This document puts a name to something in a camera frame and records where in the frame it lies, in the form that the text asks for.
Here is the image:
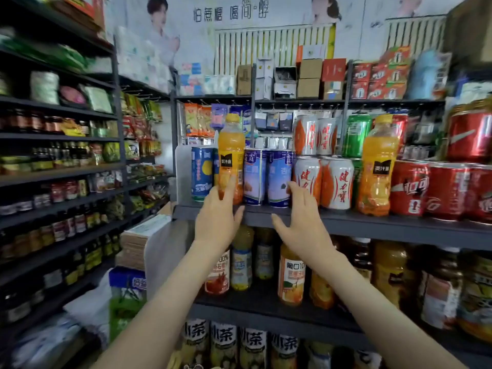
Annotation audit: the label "stack of white tissue packs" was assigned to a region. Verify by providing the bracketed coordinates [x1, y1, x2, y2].
[115, 27, 174, 93]

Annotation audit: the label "yellow juice bottle blue label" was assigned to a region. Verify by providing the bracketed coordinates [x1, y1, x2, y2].
[231, 225, 255, 291]
[255, 228, 276, 281]

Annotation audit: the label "large cardboard box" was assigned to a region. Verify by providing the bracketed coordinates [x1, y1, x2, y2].
[443, 0, 492, 74]

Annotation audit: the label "white label tea bottle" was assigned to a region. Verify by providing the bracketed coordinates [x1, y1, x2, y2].
[239, 326, 269, 369]
[269, 333, 301, 369]
[181, 319, 211, 369]
[210, 322, 240, 369]

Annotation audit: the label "white cardboard boxes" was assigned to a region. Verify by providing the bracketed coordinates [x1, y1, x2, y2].
[255, 59, 298, 99]

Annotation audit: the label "stack of flat cartons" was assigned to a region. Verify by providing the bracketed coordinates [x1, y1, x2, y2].
[119, 213, 174, 271]

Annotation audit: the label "light blue plastic jug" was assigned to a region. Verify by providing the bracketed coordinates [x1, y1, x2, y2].
[407, 50, 444, 100]

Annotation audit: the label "dark grey metal shelf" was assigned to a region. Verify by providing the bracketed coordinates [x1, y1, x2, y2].
[173, 69, 492, 369]

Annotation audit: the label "group of red soda cans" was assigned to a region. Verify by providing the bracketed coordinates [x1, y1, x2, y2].
[388, 98, 492, 225]

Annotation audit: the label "person's right hand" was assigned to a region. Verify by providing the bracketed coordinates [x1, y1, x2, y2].
[271, 180, 339, 268]

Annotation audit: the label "small brown cardboard box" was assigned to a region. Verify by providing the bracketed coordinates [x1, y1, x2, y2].
[235, 65, 255, 95]

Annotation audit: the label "red fruit juice bottle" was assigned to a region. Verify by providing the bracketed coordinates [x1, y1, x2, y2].
[203, 248, 232, 296]

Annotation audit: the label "white plastic bag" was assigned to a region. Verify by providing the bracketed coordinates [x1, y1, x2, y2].
[61, 280, 112, 351]

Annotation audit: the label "wall poster with people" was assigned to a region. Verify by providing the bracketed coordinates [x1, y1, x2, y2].
[104, 0, 462, 74]

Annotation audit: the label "row of hanging snack packets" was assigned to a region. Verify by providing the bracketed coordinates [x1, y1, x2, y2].
[183, 102, 253, 147]

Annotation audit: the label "orange juice bottle yellow cap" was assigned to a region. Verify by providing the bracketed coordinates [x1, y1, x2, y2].
[310, 269, 336, 310]
[218, 113, 246, 206]
[374, 240, 408, 308]
[357, 113, 401, 217]

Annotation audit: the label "person's left forearm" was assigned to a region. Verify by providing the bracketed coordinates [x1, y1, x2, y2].
[92, 243, 232, 369]

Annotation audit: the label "black condiment rack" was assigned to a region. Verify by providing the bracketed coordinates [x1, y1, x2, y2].
[0, 0, 172, 369]

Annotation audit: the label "person's left hand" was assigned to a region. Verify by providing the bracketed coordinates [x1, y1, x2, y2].
[194, 174, 245, 254]

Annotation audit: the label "white wall radiator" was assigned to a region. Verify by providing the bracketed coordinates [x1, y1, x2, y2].
[384, 15, 447, 58]

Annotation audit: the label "person's right forearm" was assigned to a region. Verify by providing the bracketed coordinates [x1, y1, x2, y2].
[307, 251, 448, 369]

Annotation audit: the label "stack of red cartons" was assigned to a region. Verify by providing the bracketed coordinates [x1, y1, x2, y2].
[351, 46, 413, 100]

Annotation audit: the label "group of colourful snack bags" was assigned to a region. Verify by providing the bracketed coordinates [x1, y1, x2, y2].
[121, 96, 166, 220]

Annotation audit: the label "white shelf end panel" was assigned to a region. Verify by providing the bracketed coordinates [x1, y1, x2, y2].
[145, 142, 194, 300]

